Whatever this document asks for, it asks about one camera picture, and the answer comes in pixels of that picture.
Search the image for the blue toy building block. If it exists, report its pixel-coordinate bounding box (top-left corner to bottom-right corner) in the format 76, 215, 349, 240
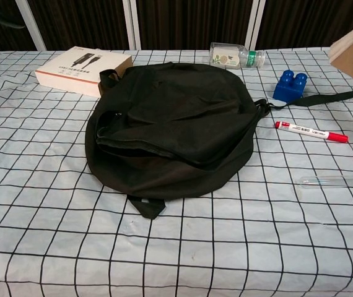
272, 69, 308, 103

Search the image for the black backpack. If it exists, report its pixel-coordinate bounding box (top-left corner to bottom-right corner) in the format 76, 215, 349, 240
84, 61, 353, 221

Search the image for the clear plastic bottle green cap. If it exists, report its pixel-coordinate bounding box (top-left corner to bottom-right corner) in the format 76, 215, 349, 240
209, 41, 266, 69

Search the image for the red and white marker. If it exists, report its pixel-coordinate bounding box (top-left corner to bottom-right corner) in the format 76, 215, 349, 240
274, 120, 349, 144

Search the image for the white cable product box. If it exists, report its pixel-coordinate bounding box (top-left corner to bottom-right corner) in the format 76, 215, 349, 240
34, 46, 134, 98

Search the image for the white black-checked tablecloth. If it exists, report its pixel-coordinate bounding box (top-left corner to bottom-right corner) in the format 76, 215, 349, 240
0, 46, 353, 297

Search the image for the white partition post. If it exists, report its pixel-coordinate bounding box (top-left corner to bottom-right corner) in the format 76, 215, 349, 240
17, 0, 48, 51
121, 0, 142, 51
243, 0, 266, 51

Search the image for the clear glass test tube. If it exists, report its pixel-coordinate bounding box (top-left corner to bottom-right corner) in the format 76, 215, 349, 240
300, 174, 353, 189

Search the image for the dark ribbed partition panel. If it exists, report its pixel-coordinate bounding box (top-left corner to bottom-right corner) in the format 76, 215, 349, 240
0, 0, 38, 52
27, 0, 131, 51
255, 0, 353, 50
135, 0, 254, 51

